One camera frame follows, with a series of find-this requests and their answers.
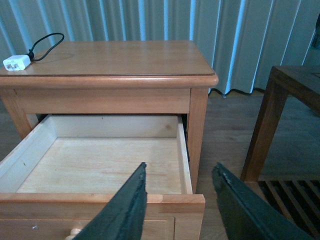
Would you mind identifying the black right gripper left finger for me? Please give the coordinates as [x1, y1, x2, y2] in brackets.
[74, 162, 147, 240]

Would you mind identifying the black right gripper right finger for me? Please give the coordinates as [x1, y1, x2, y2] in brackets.
[211, 163, 312, 240]

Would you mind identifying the wooden drawer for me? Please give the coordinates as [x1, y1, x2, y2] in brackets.
[0, 115, 205, 240]

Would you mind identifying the white charger with black cable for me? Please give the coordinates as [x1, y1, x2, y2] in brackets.
[3, 32, 65, 71]

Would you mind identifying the dark wooden side table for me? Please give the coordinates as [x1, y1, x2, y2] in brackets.
[240, 65, 320, 239]

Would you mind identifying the wooden nightstand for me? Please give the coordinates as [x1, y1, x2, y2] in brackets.
[0, 40, 220, 195]

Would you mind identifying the grey-white pleated curtain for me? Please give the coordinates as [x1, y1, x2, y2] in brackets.
[0, 0, 320, 94]

